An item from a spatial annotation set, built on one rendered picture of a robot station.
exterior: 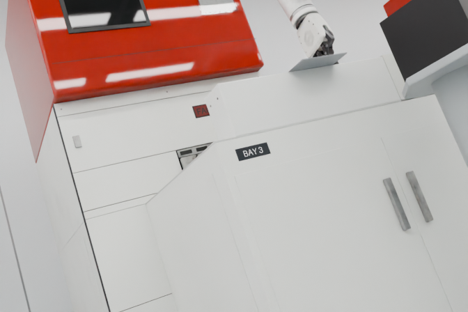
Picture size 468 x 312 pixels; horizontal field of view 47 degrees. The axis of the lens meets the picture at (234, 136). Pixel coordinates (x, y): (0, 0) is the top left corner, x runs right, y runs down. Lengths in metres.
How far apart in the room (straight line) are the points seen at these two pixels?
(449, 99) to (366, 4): 3.67
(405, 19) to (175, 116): 0.89
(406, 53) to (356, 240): 0.49
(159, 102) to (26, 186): 1.53
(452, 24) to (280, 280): 0.72
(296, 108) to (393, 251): 0.43
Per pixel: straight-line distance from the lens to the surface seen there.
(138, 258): 1.79
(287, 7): 1.66
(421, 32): 1.45
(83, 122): 1.87
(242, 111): 1.32
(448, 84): 1.40
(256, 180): 1.27
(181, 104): 1.98
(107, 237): 1.78
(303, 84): 1.44
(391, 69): 1.65
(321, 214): 1.33
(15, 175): 3.34
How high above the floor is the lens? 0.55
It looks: 12 degrees up
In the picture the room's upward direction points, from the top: 19 degrees counter-clockwise
